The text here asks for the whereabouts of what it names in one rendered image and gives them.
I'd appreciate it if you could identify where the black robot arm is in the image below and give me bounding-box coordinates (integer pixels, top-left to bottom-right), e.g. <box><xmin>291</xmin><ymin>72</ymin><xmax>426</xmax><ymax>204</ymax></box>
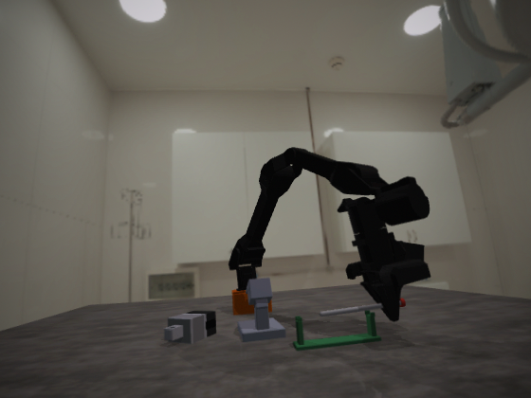
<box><xmin>229</xmin><ymin>147</ymin><xmax>430</xmax><ymax>291</ymax></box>

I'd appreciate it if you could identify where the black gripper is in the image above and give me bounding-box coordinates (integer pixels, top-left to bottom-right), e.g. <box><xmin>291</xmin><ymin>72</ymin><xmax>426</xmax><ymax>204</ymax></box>
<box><xmin>345</xmin><ymin>227</ymin><xmax>430</xmax><ymax>321</ymax></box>

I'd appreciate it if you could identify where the grey pin with red head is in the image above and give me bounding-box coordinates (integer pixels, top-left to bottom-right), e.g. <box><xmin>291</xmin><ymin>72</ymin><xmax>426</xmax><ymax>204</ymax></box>
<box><xmin>320</xmin><ymin>298</ymin><xmax>406</xmax><ymax>317</ymax></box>

